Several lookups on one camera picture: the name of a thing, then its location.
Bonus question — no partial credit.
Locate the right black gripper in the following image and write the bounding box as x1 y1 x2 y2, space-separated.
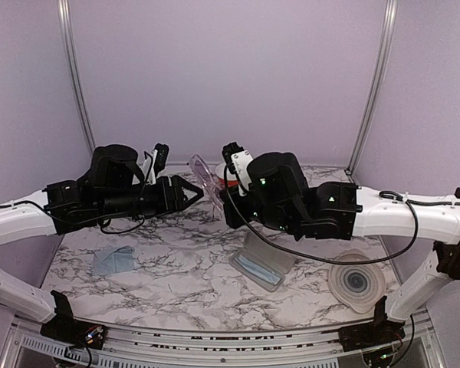
220 184 301 235

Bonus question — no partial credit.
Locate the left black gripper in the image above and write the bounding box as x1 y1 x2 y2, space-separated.
98 175 205 220

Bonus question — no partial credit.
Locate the light blue cleaning cloth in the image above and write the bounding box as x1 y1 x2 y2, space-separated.
237 257 281 285

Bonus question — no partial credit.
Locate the pink hard glasses case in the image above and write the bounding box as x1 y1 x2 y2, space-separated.
229 232 296 292

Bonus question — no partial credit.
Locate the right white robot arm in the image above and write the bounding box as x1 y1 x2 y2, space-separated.
220 143 460 351

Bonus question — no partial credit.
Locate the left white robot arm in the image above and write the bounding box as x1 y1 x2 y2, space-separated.
0 143 204 341

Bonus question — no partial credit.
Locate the orange white bowl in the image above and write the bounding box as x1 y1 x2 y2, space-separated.
215 162 238 188

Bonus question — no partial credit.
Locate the grey swirl ceramic plate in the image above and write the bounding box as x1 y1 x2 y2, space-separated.
327 264 386 314

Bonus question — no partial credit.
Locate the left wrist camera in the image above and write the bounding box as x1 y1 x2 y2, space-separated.
142 143 169 185

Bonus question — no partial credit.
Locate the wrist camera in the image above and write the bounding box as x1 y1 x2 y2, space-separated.
222 142 253 196
142 143 169 185

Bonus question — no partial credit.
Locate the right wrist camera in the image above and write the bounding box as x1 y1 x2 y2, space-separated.
222 142 253 196

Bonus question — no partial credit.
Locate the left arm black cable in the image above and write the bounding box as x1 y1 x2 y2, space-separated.
0 151 158 235

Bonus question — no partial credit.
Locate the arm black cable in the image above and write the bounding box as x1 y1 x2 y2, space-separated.
224 163 460 265
0 151 158 235

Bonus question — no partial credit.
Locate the right aluminium frame post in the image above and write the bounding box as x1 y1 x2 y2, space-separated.
347 0 399 176

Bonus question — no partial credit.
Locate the aluminium frame post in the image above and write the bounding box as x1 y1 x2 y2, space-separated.
57 0 96 157
347 0 399 176

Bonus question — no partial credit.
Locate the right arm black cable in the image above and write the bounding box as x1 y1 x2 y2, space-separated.
224 163 460 265

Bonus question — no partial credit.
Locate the left aluminium frame post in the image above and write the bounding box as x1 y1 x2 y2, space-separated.
57 0 96 157

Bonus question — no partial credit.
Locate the front aluminium rail base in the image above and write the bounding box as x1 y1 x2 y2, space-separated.
0 310 446 367

